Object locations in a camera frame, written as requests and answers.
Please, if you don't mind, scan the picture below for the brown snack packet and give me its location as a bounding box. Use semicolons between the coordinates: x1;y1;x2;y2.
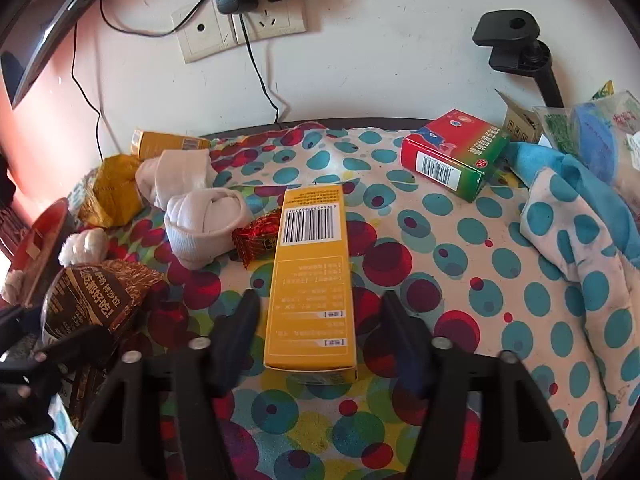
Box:
41;259;163;429

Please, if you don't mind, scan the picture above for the white cotton bag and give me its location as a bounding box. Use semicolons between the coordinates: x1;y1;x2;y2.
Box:
1;228;108;306

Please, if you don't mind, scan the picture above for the tall yellow medicine box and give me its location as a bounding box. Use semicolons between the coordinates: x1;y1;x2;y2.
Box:
264;184;357;385

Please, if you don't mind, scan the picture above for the white sock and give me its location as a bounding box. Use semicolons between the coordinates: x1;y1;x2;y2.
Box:
164;188;253;270

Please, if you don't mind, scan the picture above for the red foil candy wrapper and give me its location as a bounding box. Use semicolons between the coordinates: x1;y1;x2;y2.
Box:
231;208;282;269

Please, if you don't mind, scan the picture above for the beige sock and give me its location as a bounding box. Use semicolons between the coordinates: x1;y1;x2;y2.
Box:
136;150;216;210

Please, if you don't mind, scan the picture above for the colourful polka dot cloth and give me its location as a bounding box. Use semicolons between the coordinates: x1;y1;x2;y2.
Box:
29;120;640;480

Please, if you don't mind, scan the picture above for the golden snack bag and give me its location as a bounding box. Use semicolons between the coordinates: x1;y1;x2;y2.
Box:
77;155;143;229

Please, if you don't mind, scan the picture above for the small yellow medicine box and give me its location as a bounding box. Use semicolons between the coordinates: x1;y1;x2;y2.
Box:
130;129;210;160

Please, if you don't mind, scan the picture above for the red green medicine box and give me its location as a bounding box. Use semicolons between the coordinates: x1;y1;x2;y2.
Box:
400;110;510;203

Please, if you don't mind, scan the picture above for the clear bag with blue items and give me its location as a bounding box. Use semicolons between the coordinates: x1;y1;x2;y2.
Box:
535;90;640;218

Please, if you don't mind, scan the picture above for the dark monitor edge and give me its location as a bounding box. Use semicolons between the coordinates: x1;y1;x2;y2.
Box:
1;0;96;108

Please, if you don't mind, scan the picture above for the thin black wall cable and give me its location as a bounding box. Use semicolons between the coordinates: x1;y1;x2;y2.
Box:
69;22;106;162

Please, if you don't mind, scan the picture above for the black adapter cable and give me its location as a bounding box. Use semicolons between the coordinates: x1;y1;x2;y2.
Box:
238;12;284;131

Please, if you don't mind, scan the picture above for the white wall switch plate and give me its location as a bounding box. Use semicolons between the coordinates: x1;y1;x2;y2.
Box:
176;0;238;64

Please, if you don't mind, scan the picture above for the black clamp mount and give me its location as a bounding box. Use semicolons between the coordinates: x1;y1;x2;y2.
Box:
472;10;564;108

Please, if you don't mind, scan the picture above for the white wall power socket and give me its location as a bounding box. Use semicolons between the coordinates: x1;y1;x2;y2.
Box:
233;0;307;44

